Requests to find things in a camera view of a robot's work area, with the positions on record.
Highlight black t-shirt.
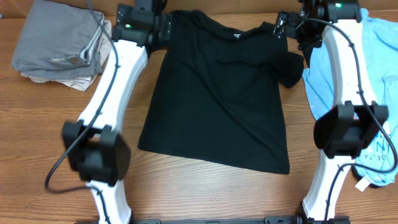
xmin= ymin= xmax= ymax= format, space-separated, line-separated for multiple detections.
xmin=138 ymin=11 xmax=304 ymax=174

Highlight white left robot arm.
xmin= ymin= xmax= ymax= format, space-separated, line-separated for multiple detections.
xmin=62 ymin=1 xmax=172 ymax=223

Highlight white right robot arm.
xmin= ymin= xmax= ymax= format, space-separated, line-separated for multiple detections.
xmin=264 ymin=1 xmax=389 ymax=223

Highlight beige folded garment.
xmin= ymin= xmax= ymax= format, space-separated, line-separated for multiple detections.
xmin=21 ymin=20 xmax=111 ymax=91

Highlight grey folded trousers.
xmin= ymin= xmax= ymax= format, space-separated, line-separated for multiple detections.
xmin=11 ymin=1 xmax=104 ymax=80

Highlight light blue t-shirt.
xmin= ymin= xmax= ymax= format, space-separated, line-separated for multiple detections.
xmin=303 ymin=9 xmax=397 ymax=170

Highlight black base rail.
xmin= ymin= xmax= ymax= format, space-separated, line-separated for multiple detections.
xmin=132 ymin=215 xmax=351 ymax=224

